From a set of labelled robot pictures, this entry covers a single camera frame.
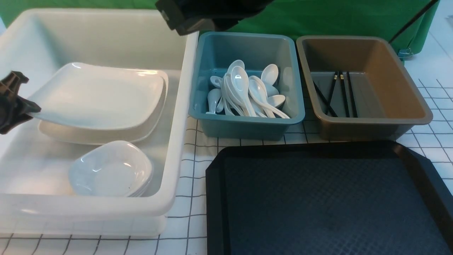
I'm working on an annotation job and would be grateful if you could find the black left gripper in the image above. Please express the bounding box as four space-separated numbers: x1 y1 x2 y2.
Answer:
0 71 41 135

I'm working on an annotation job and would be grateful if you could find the white square rice plate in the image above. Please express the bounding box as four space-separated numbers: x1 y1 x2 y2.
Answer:
28 62 165 130

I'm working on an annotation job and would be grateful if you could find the white square bowl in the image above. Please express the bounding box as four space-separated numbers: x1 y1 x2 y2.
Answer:
68 141 153 197

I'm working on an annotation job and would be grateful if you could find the black chopstick gold tip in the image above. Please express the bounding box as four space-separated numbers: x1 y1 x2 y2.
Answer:
339 71 350 118

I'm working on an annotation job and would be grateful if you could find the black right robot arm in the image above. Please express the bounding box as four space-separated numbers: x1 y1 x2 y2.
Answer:
155 0 272 36

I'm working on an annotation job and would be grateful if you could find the white square plate in tub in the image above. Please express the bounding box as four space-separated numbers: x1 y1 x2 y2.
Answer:
38 70 169 145

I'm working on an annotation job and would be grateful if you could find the large white plastic tub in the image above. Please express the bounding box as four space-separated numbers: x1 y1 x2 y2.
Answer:
1 8 198 237

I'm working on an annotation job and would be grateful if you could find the white bowl in tub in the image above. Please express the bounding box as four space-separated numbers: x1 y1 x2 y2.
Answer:
126 164 154 197

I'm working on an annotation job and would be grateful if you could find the checkered white tablecloth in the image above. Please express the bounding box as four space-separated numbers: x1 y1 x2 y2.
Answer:
1 30 452 255

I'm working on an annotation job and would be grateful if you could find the white spoon pile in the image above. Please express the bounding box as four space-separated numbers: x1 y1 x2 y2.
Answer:
206 60 290 119

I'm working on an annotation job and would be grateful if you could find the teal plastic bin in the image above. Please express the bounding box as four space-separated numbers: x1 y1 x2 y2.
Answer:
188 32 305 141

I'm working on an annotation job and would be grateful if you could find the black chopstick in bin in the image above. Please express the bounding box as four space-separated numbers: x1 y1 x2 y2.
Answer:
346 71 358 118

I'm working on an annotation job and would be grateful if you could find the brown plastic bin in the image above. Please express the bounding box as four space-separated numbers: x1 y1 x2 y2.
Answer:
296 36 433 141

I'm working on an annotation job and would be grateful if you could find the black serving tray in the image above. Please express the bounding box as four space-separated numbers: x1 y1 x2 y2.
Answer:
206 141 453 255

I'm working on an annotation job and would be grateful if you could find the metal binder clip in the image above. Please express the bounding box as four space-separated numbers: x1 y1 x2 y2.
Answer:
397 48 414 60

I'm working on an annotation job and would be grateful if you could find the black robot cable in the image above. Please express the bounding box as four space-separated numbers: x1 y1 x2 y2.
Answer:
389 0 439 44

